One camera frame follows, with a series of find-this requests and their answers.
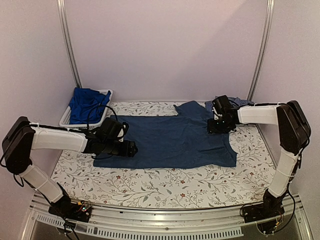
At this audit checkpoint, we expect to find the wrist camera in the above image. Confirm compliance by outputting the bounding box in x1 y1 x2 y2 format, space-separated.
116 122 129 142
211 105 222 120

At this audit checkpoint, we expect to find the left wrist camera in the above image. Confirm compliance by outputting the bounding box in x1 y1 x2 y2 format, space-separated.
116 122 129 142

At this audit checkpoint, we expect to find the left aluminium frame post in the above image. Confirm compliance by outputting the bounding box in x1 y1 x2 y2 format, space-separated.
56 0 82 88

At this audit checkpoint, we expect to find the dark teal t-shirt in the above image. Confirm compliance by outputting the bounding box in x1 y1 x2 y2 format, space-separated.
93 101 237 169

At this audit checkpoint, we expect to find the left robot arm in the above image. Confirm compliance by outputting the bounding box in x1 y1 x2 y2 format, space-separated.
0 116 138 217

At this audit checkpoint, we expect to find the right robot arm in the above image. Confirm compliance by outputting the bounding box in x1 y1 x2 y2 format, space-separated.
207 95 311 218

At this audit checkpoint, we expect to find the bright blue garment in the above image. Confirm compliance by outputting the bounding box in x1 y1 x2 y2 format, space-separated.
68 87 112 125

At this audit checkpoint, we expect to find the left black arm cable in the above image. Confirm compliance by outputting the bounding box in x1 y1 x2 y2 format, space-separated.
84 104 117 132

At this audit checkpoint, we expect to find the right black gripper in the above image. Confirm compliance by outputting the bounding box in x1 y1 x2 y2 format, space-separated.
208 116 233 134

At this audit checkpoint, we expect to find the aluminium frame post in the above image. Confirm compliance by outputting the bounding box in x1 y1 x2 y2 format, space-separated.
56 0 82 88
247 0 275 101

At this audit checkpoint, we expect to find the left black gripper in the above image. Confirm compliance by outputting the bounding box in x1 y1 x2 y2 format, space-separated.
102 139 138 158

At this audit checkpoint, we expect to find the white plastic laundry basket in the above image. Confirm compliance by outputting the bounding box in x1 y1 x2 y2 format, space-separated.
59 87 113 129

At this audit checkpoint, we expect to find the floral patterned table mat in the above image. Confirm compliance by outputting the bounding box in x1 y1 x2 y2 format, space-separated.
47 100 285 210

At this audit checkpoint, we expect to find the right aluminium frame post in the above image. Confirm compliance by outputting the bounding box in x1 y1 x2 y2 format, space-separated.
247 0 275 101

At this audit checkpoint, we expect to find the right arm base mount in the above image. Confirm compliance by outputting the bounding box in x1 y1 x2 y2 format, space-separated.
239 199 285 223

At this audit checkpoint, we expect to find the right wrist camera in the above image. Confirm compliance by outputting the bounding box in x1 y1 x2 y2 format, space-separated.
211 105 222 120

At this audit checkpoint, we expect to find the folded blue checkered shirt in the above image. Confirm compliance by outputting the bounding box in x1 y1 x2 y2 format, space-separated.
204 97 255 113

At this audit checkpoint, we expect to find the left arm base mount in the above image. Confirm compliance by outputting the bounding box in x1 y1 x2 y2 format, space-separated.
48 199 92 223

